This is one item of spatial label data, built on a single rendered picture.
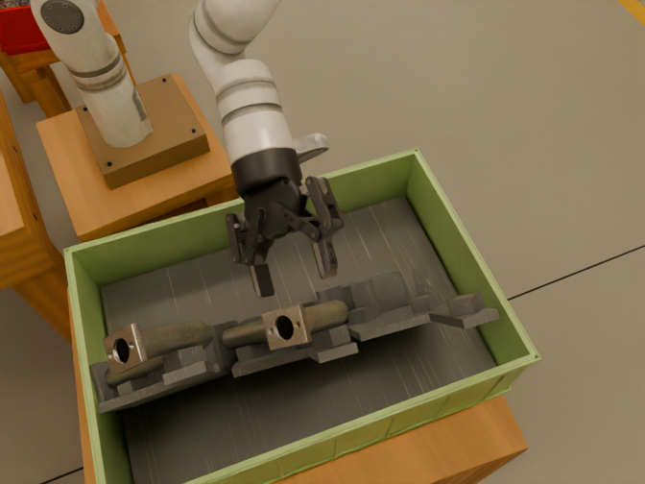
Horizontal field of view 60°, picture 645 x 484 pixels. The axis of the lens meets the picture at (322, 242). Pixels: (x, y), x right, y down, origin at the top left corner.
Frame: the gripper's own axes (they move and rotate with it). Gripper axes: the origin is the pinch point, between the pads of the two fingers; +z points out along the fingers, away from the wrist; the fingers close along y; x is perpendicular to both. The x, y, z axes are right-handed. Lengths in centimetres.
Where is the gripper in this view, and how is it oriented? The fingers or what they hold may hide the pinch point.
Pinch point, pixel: (295, 282)
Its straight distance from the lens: 61.4
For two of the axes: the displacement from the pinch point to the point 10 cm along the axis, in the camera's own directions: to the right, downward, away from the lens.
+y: 7.6, -2.8, -5.9
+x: 5.9, -0.6, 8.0
